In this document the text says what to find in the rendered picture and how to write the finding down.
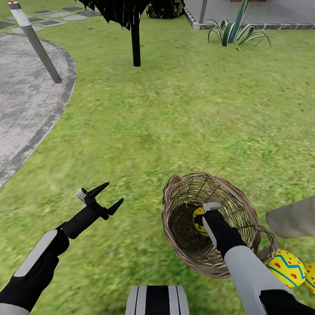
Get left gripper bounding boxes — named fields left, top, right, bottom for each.
left=73, top=182, right=124, bottom=230

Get robot trunk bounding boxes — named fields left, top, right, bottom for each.
left=126, top=286, right=189, bottom=315

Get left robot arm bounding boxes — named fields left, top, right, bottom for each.
left=0, top=182, right=124, bottom=315

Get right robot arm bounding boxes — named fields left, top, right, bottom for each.
left=194, top=201, right=315, bottom=315

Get wicker basket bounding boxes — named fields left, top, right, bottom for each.
left=161, top=172, right=279, bottom=279

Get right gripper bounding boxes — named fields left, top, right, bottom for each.
left=194, top=214, right=205, bottom=226

